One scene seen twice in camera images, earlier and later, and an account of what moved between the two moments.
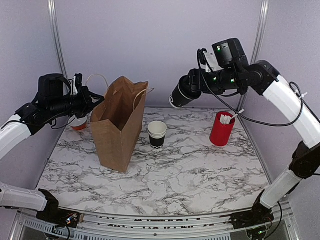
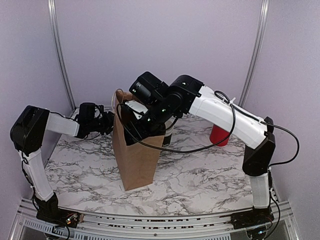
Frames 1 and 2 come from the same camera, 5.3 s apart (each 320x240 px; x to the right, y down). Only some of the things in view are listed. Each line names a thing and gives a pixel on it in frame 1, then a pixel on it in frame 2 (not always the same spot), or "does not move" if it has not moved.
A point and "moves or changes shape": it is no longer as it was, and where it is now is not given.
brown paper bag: (117, 122) moves or changes shape
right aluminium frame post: (259, 35) does not move
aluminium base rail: (281, 223) does not move
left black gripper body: (80, 106) to (102, 125)
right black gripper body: (213, 86) to (153, 126)
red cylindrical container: (222, 128) does not move
